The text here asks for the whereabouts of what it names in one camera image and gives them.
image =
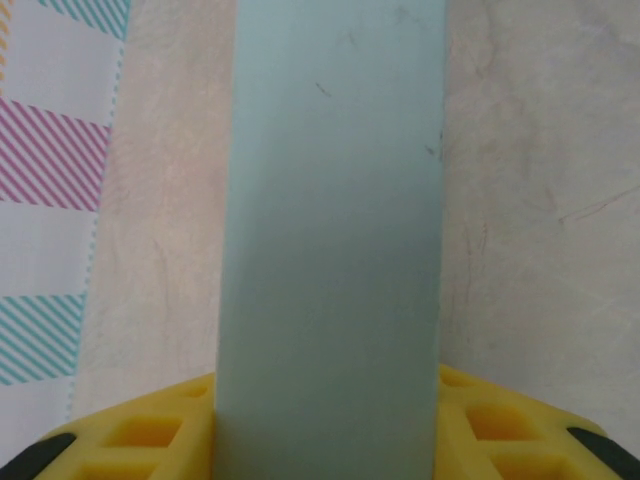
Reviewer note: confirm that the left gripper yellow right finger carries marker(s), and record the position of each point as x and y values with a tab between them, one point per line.
455	450

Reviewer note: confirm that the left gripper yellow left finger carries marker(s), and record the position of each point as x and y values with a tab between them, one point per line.
195	450

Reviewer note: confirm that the teal paper box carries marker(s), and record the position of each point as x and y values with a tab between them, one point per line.
330	225

